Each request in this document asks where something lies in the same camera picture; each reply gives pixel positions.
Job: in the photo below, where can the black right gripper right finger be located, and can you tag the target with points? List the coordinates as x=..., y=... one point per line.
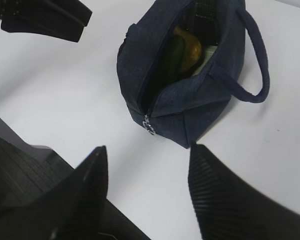
x=228, y=208

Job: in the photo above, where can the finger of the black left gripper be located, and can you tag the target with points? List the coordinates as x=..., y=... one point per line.
x=66, y=31
x=70, y=9

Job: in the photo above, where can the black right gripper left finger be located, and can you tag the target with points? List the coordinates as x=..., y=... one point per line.
x=75, y=209

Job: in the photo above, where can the dark green cucumber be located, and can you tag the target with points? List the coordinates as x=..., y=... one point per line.
x=174, y=58

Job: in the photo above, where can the dark blue lunch bag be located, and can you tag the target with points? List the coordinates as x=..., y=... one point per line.
x=184, y=110

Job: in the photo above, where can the yellow pear shaped fruit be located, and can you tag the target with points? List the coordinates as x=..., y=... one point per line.
x=193, y=49

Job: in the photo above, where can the green lidded glass container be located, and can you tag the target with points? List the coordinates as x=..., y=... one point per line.
x=208, y=52

